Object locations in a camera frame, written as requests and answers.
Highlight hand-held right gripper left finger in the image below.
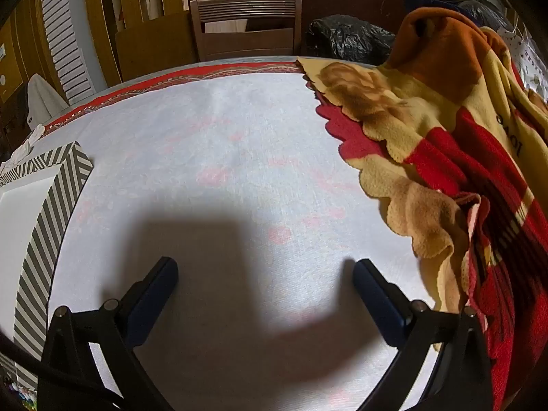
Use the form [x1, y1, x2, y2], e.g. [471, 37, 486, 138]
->
[36, 256, 179, 411]

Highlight black cable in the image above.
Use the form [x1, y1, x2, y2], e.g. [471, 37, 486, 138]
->
[0, 334, 129, 411]

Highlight striped cardboard box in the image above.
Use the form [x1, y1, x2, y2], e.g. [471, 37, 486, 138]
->
[0, 142, 94, 377]

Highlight brown wooden chair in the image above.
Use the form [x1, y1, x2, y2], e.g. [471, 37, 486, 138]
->
[188, 0, 303, 63]

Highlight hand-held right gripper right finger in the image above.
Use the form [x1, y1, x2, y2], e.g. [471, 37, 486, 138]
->
[352, 259, 493, 411]

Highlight red patterned tablecloth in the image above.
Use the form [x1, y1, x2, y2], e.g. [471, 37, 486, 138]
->
[43, 61, 302, 135]

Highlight white glove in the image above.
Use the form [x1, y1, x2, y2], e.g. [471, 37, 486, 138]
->
[0, 124, 46, 172]

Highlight white dotted cloth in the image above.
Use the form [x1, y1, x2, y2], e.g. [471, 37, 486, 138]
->
[505, 21, 548, 95]

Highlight white louvred door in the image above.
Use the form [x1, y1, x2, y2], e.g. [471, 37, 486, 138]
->
[40, 0, 97, 101]

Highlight yellow red floral blanket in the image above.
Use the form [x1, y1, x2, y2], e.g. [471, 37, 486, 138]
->
[297, 8, 548, 411]

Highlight black plastic bag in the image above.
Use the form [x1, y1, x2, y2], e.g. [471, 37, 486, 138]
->
[443, 0, 512, 30]
[305, 15, 397, 66]

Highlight white garment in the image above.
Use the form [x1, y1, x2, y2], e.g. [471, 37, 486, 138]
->
[26, 74, 70, 130]

